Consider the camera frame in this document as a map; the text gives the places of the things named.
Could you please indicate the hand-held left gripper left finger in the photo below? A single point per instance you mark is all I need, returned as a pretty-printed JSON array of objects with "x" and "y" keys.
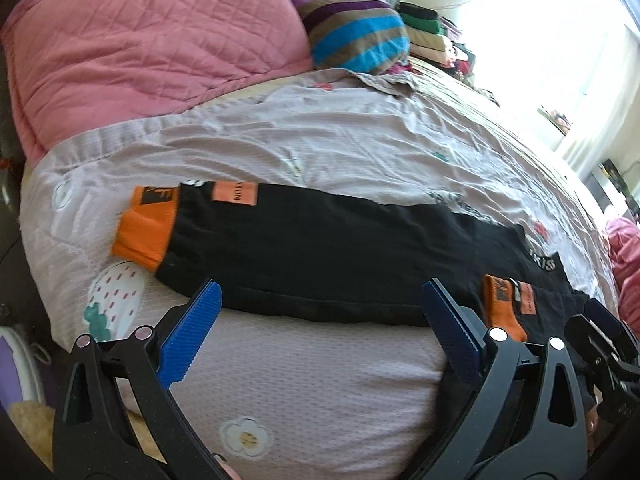
[{"x": 192, "y": 330}]

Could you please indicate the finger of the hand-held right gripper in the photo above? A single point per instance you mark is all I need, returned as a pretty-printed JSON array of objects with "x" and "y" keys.
[
  {"x": 607, "y": 322},
  {"x": 590, "y": 342}
]

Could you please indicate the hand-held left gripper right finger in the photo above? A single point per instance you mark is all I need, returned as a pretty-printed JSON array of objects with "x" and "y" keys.
[{"x": 455, "y": 332}]

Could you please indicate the black pants with orange cuffs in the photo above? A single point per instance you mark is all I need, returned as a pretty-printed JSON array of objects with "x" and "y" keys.
[{"x": 320, "y": 255}]

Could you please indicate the stack of folded clothes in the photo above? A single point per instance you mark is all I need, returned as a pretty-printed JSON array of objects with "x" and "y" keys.
[{"x": 430, "y": 35}]

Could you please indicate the crumpled pink cloth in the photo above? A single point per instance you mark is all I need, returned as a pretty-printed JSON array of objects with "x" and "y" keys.
[{"x": 627, "y": 265}]

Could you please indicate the white and purple object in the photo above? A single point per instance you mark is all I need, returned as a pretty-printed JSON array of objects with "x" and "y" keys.
[{"x": 20, "y": 365}]

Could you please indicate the yellow fluffy cloth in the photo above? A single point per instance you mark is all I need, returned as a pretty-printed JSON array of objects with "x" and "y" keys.
[{"x": 35, "y": 430}]

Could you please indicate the windowsill clutter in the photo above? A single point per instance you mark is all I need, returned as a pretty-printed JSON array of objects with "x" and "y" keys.
[{"x": 555, "y": 119}]

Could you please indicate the white curtain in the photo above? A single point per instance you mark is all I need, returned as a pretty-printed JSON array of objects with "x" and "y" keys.
[{"x": 600, "y": 110}]

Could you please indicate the strawberry printed bed sheet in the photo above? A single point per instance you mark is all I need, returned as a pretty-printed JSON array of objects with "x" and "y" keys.
[{"x": 325, "y": 145}]

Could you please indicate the beige striped bed mat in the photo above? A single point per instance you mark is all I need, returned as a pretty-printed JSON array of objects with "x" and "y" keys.
[{"x": 450, "y": 77}]

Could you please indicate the magenta cloth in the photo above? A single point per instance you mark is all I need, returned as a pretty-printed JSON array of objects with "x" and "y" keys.
[{"x": 397, "y": 67}]

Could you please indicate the pink quilted blanket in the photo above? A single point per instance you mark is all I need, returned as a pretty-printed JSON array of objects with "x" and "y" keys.
[{"x": 130, "y": 50}]

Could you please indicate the striped pillow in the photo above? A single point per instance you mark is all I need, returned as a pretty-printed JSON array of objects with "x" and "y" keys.
[{"x": 357, "y": 30}]

